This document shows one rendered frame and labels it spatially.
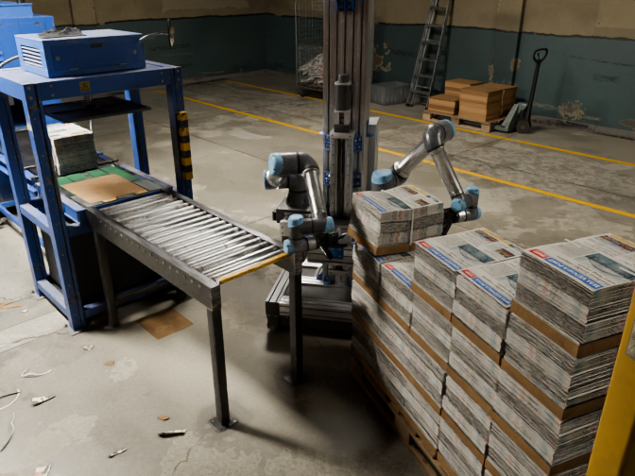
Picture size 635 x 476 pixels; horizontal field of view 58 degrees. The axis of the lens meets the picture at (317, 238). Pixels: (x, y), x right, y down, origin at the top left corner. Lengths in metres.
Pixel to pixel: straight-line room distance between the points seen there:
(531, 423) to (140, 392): 2.10
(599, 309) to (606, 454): 0.41
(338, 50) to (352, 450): 2.10
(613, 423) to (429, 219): 1.58
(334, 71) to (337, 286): 1.36
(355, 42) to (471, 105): 5.73
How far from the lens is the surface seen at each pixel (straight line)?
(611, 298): 1.82
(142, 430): 3.16
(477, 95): 8.88
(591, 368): 1.93
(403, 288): 2.59
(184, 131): 3.88
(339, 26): 3.34
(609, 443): 1.57
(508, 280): 2.19
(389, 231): 2.75
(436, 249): 2.36
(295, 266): 2.91
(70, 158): 4.43
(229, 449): 2.97
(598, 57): 9.23
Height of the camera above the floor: 2.07
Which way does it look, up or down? 24 degrees down
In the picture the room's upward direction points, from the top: straight up
